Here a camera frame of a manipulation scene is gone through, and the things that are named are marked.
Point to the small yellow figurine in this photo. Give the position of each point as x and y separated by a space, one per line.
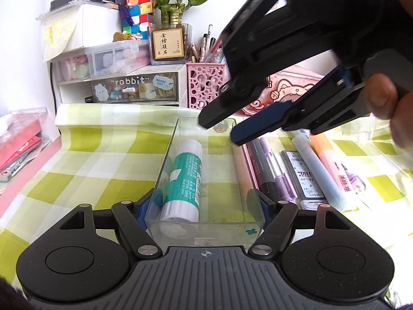
123 36

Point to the red pink book stack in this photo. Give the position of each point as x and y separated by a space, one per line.
22 139

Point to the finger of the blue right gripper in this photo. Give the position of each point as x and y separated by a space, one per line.
269 119

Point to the purple clear pen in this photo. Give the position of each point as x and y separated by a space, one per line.
278 167

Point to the light blue highlighter pen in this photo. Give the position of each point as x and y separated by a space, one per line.
334 195

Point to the green checked table cloth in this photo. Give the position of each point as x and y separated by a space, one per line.
112 152

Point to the clear plastic drawer box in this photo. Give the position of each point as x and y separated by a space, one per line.
113 59

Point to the clear plastic organizer tray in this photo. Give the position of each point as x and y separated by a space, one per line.
222 219

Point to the pink small mochi pencil case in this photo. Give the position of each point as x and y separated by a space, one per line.
286 85

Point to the pens in holder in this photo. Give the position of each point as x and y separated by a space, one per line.
210 49

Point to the white storage box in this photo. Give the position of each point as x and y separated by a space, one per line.
76 25

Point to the colourful rubik's cube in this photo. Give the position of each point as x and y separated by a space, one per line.
142 12

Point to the grey lead refill case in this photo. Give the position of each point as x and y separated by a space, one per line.
310 195

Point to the bamboo plant in glass pot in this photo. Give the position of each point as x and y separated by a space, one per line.
170 41

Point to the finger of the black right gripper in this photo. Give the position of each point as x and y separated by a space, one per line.
232 98

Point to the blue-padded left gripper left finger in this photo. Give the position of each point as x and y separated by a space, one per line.
143 205

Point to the orange pink highlighter pen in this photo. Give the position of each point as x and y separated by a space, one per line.
245 180

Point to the pink perforated pen holder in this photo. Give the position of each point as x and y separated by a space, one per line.
204 81

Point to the lilac barcode pen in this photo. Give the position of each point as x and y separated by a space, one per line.
347 181

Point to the green white glue stick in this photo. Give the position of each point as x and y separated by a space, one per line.
182 201

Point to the white rabbit drawer organizer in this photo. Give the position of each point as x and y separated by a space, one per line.
164 85

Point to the dark grey marker pen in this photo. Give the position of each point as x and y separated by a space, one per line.
264 177

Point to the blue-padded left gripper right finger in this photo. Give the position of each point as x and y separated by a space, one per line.
267 206

